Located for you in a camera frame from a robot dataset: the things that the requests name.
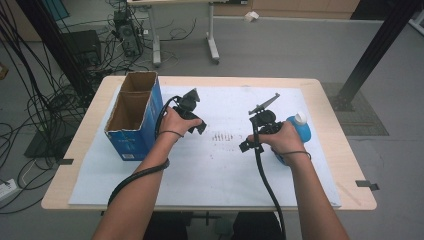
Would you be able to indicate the black computer tower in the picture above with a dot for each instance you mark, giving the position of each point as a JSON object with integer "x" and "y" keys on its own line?
{"x": 128, "y": 35}

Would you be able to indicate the black metal table frame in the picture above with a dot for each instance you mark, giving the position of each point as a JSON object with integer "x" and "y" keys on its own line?
{"x": 206, "y": 217}

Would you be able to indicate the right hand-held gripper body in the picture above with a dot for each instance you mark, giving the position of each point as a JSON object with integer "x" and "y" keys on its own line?
{"x": 265, "y": 121}

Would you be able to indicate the black equipment box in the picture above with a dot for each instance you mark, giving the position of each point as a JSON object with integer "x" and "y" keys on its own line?
{"x": 83, "y": 46}

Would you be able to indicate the blue cardboard box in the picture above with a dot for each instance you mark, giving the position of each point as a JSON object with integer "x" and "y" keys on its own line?
{"x": 133, "y": 143}

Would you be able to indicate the wooden cabinet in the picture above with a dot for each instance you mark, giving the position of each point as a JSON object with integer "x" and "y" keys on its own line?
{"x": 300, "y": 8}

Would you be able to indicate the black metal post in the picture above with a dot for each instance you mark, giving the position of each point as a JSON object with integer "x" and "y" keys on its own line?
{"x": 376, "y": 46}
{"x": 56, "y": 46}

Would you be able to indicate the white desk frame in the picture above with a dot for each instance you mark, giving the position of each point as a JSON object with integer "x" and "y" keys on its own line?
{"x": 211, "y": 36}

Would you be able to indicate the grey foot pedal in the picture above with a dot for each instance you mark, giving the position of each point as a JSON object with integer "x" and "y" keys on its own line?
{"x": 222, "y": 228}

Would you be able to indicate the white power strip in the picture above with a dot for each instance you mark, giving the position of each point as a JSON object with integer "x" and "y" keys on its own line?
{"x": 6, "y": 189}

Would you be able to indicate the person's black trousers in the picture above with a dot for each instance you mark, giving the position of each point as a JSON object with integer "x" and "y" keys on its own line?
{"x": 166, "y": 228}

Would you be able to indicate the blue panel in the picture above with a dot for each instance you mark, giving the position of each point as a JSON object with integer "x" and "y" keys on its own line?
{"x": 56, "y": 8}

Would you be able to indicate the white crumpled paper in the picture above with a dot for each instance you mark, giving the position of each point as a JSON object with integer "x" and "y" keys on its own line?
{"x": 251, "y": 16}

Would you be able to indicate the white table mat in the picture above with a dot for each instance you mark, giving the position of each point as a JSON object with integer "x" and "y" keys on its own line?
{"x": 216, "y": 180}

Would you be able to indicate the blue bottle with white cap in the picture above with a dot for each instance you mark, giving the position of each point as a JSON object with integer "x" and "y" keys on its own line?
{"x": 301, "y": 131}

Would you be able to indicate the black stand base plate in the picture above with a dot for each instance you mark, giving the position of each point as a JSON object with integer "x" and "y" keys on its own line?
{"x": 43, "y": 146}

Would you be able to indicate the person's left hand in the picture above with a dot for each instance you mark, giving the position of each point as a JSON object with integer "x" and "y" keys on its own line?
{"x": 173, "y": 124}

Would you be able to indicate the person's right hand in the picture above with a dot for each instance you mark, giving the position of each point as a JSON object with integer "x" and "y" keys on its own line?
{"x": 283, "y": 140}

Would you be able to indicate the grey floor mat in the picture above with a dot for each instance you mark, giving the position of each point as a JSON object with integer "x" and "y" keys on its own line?
{"x": 363, "y": 116}

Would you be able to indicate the black tape piece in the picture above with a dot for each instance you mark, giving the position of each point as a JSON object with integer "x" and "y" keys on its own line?
{"x": 66, "y": 161}
{"x": 365, "y": 183}

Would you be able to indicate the black wrist band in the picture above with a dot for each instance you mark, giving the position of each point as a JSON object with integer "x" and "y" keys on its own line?
{"x": 171, "y": 132}
{"x": 296, "y": 153}

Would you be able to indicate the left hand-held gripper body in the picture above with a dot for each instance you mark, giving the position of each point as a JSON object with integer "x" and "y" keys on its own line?
{"x": 186, "y": 105}

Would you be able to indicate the light wooden table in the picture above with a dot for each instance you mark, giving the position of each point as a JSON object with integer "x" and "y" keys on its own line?
{"x": 336, "y": 150}

